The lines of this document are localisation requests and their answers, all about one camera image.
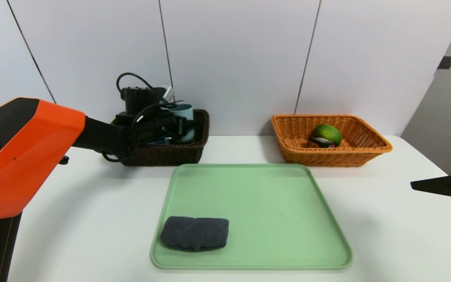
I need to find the blue-grey plastic cup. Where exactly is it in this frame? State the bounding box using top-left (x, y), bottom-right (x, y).
top-left (169, 104), bottom-right (195, 143)

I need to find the green lime fruit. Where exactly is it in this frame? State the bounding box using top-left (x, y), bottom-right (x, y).
top-left (314, 124), bottom-right (343, 146)

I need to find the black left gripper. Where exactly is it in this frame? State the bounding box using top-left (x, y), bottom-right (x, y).
top-left (155, 115), bottom-right (198, 138)

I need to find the orange wicker basket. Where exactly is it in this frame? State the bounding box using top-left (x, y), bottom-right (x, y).
top-left (271, 114), bottom-right (393, 168)

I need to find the dark brown wicker basket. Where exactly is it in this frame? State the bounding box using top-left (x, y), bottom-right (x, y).
top-left (110, 110), bottom-right (210, 166)

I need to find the dark grey folded towel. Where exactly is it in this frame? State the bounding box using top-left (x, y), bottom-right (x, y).
top-left (160, 216), bottom-right (230, 251)

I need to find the black gum box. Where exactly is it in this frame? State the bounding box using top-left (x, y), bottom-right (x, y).
top-left (308, 136), bottom-right (337, 148)

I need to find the light green plastic tray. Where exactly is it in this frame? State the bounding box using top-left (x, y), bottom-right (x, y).
top-left (150, 163), bottom-right (353, 270)

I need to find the black left camera cable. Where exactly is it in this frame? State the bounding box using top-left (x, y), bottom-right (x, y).
top-left (116, 72), bottom-right (157, 94)

